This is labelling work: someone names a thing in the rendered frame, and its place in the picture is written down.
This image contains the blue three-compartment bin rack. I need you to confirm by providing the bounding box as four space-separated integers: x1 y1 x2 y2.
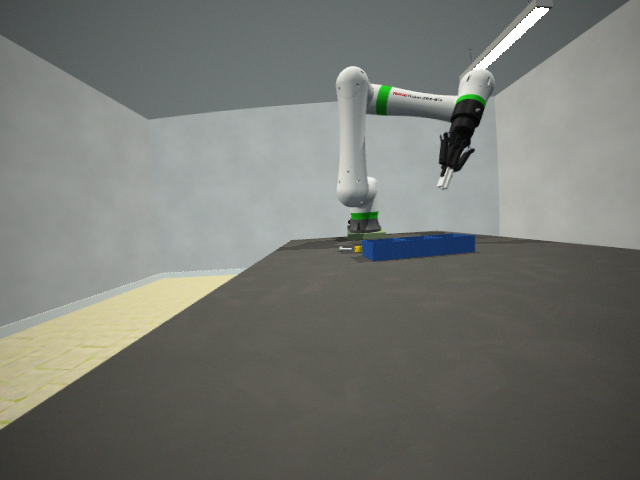
363 234 475 261

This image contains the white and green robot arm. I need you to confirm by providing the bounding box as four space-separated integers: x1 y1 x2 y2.
336 67 495 233

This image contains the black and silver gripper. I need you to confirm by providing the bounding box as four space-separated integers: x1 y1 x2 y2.
437 117 476 190

